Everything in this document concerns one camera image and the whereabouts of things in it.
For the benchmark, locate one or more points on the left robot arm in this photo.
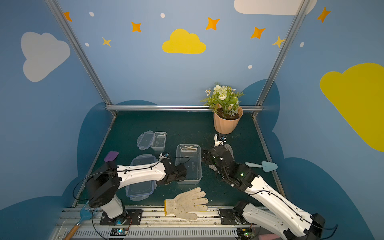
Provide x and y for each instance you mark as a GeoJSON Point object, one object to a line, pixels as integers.
{"type": "Point", "coordinates": [108, 179]}

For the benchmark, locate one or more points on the right circuit board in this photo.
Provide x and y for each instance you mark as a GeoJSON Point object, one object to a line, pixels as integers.
{"type": "Point", "coordinates": [245, 234]}

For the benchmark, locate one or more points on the large lunch box lid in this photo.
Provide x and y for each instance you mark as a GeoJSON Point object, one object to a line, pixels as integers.
{"type": "Point", "coordinates": [141, 191]}

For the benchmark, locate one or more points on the blue rake wooden handle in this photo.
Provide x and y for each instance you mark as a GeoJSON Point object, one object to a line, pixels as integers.
{"type": "Point", "coordinates": [85, 215]}

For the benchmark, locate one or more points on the purple silicone spatula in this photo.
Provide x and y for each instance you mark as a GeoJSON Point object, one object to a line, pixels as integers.
{"type": "Point", "coordinates": [111, 156]}

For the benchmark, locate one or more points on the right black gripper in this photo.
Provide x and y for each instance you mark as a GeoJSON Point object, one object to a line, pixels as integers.
{"type": "Point", "coordinates": [218, 153]}

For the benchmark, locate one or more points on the aluminium front rail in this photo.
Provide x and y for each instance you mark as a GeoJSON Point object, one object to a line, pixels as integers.
{"type": "Point", "coordinates": [155, 225]}

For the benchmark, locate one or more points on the teal silicone spatula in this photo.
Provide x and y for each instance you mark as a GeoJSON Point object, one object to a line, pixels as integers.
{"type": "Point", "coordinates": [266, 166]}

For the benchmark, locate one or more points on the aluminium frame left post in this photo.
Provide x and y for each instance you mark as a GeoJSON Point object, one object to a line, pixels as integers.
{"type": "Point", "coordinates": [59, 15]}

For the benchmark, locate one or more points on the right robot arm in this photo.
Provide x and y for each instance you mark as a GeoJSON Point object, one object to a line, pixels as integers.
{"type": "Point", "coordinates": [282, 218]}

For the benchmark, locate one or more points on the aluminium frame right post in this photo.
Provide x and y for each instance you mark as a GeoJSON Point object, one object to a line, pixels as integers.
{"type": "Point", "coordinates": [284, 49]}

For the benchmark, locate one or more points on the left circuit board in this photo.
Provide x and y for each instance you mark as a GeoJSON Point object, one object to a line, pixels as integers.
{"type": "Point", "coordinates": [118, 232]}

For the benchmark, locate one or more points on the aluminium frame post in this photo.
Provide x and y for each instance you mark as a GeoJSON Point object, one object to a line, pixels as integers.
{"type": "Point", "coordinates": [59, 15]}
{"type": "Point", "coordinates": [284, 49]}

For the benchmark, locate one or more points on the small clear lunch box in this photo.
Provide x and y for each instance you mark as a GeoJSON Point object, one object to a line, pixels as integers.
{"type": "Point", "coordinates": [159, 141]}

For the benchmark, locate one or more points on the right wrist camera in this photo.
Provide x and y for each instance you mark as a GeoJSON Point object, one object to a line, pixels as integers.
{"type": "Point", "coordinates": [219, 139]}

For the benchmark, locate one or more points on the aluminium frame rear bar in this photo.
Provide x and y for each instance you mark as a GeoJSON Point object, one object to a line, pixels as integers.
{"type": "Point", "coordinates": [157, 108]}

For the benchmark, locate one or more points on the purple pink toy shovel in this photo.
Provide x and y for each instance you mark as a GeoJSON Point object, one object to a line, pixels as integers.
{"type": "Point", "coordinates": [268, 237]}

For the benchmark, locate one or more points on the large clear lunch box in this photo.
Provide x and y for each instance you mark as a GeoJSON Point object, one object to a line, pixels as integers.
{"type": "Point", "coordinates": [191, 157]}

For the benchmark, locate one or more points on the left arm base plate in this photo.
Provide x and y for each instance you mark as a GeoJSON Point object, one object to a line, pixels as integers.
{"type": "Point", "coordinates": [133, 216]}

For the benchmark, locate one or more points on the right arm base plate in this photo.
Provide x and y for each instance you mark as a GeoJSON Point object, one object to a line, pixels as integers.
{"type": "Point", "coordinates": [230, 217]}

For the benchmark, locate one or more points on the white knit work glove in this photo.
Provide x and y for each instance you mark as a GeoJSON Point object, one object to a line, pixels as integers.
{"type": "Point", "coordinates": [185, 205]}

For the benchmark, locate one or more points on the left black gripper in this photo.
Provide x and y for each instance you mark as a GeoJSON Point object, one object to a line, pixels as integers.
{"type": "Point", "coordinates": [181, 172]}

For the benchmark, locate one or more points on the potted artificial flower plant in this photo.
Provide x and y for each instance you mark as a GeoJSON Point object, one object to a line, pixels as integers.
{"type": "Point", "coordinates": [225, 103]}

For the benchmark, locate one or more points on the circuit board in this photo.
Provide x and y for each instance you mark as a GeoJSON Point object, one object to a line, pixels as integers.
{"type": "Point", "coordinates": [245, 234]}
{"type": "Point", "coordinates": [118, 232]}

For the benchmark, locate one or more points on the small lunch box lid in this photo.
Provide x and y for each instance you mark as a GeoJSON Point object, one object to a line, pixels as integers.
{"type": "Point", "coordinates": [145, 140]}

